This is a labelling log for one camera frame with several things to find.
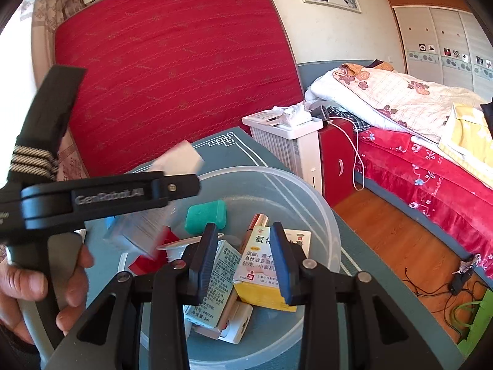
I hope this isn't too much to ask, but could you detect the yellow cloth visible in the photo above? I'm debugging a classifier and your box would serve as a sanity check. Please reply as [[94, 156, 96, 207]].
[[439, 102, 493, 186]]

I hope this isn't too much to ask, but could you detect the black cloth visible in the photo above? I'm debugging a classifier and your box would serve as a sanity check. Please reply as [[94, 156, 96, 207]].
[[479, 100, 493, 139]]

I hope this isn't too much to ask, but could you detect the white cable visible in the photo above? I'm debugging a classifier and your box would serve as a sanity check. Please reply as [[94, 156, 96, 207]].
[[329, 116, 366, 191]]

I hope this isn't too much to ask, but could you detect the person's left hand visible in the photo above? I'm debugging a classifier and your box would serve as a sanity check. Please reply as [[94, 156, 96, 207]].
[[0, 245, 95, 345]]

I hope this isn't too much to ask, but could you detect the yellow white ointment box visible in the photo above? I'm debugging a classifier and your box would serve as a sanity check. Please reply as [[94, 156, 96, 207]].
[[233, 228, 312, 290]]

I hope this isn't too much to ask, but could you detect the white wardrobe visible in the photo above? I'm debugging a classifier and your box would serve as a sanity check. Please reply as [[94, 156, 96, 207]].
[[379, 0, 493, 101]]

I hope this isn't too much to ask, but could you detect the teal green case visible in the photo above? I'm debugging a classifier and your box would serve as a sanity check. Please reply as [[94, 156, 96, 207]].
[[185, 199, 227, 235]]

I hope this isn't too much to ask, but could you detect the tan tube with black cap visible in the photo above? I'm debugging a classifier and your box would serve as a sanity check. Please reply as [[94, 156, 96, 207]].
[[239, 213, 269, 255]]

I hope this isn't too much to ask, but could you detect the red mattress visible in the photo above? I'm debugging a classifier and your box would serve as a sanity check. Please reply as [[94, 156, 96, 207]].
[[54, 0, 305, 180]]

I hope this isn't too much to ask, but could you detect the white packet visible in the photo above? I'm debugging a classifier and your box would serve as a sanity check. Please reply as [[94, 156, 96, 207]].
[[148, 141, 205, 182]]

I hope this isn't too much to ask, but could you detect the white crumpled tissue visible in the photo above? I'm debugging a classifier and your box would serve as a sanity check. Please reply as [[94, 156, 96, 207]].
[[271, 104, 312, 126]]

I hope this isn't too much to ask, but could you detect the teal desktop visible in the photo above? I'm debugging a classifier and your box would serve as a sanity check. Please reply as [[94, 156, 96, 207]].
[[23, 125, 465, 370]]

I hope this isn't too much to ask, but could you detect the white flat device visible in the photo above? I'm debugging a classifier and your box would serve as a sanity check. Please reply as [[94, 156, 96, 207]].
[[250, 111, 283, 126]]

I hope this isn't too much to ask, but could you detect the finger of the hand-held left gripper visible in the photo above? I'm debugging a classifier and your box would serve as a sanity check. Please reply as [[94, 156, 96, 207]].
[[156, 173, 202, 206]]

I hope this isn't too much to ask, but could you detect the black power adapter cable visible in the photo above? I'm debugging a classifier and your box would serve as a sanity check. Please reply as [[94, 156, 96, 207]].
[[402, 256, 486, 342]]

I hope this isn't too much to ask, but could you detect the green bag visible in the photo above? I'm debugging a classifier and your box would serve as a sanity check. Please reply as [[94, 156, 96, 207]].
[[450, 287, 493, 355]]

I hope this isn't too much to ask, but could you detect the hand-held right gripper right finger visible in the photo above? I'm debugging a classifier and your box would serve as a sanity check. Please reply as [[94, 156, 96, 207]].
[[270, 221, 443, 370]]

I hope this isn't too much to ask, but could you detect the white heater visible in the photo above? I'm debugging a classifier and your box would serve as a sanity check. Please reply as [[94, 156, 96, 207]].
[[242, 111, 324, 197]]

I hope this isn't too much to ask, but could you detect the pale green box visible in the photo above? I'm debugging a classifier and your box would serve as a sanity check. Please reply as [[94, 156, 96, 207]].
[[184, 239, 236, 329]]

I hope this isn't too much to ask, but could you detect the dark grey object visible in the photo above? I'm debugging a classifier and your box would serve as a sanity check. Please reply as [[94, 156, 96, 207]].
[[311, 102, 332, 120]]

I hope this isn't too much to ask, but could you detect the patterned lace curtain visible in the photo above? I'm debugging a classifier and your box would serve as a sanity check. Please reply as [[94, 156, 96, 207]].
[[19, 0, 87, 186]]

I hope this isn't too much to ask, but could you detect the dark plaid cloth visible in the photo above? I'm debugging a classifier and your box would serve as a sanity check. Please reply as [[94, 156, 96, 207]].
[[337, 112, 370, 130]]

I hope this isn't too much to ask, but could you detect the red nightstand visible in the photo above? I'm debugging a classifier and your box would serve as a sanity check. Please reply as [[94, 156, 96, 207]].
[[318, 117, 361, 209]]

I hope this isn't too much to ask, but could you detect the red packet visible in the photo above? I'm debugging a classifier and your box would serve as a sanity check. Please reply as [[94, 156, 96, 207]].
[[129, 227, 181, 276]]

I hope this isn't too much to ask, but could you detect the floral checkered quilt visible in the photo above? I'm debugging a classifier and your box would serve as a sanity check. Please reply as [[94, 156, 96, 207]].
[[333, 64, 493, 141]]

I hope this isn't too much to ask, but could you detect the teal bed frame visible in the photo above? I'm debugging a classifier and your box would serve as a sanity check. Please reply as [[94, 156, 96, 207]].
[[298, 61, 493, 290]]

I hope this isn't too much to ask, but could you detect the white padded quilt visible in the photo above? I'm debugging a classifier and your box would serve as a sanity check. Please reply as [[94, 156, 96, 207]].
[[304, 67, 443, 143]]

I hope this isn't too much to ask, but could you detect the clear plastic bowl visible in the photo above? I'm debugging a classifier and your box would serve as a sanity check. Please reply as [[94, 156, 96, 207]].
[[117, 166, 343, 368]]

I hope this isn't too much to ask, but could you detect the red floral blanket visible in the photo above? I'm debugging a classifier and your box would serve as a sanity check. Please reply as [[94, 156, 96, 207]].
[[356, 123, 493, 278]]

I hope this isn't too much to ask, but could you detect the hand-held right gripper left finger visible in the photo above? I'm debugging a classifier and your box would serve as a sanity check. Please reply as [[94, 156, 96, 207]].
[[48, 223, 219, 370]]

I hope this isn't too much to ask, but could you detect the white blue medicine box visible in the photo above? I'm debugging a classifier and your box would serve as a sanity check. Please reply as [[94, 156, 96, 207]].
[[103, 204, 172, 257]]

